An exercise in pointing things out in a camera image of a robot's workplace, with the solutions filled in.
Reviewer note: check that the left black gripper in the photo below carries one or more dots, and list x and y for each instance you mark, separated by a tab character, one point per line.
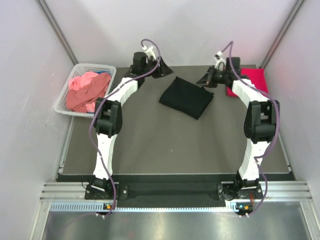
163	70

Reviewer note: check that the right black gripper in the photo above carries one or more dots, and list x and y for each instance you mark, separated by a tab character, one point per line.
207	79

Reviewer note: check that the black t shirt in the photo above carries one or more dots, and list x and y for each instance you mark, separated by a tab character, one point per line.
186	97

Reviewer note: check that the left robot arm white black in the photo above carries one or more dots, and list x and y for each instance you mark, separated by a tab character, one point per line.
107	120

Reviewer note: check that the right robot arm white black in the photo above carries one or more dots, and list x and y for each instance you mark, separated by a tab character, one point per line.
261	128

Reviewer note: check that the folded red t shirt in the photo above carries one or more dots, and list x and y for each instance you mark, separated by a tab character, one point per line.
257	77

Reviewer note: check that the white plastic laundry basket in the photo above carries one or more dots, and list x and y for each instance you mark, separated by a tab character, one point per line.
78	70

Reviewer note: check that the crumpled pink t shirt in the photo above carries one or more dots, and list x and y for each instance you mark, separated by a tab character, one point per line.
84	90

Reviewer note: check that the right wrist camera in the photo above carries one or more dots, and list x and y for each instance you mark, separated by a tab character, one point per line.
229	63

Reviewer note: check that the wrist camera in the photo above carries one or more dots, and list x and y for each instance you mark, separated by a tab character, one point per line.
229	63
144	61

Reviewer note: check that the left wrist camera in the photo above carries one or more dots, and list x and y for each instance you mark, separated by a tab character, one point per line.
144	61

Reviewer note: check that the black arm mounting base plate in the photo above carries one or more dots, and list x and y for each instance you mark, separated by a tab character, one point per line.
171	190

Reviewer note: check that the perforated grey cable duct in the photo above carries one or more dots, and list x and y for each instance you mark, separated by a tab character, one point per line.
103	207

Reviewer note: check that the aluminium frame rail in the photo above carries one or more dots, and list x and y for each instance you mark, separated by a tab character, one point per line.
278	191

